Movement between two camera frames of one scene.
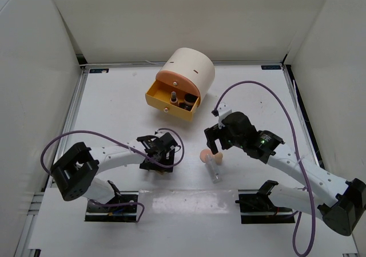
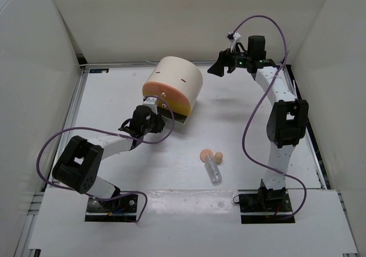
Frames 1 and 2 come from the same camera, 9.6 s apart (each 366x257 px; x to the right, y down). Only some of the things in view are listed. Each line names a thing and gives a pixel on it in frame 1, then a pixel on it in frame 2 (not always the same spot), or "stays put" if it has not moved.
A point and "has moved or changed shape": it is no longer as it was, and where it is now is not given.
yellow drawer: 159,95 -> 181,106
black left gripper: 170,156 -> 159,122
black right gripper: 213,134 -> 217,68
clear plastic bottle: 213,168 stays put
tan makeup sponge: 218,157 stays put
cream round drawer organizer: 185,77 has moved or changed shape
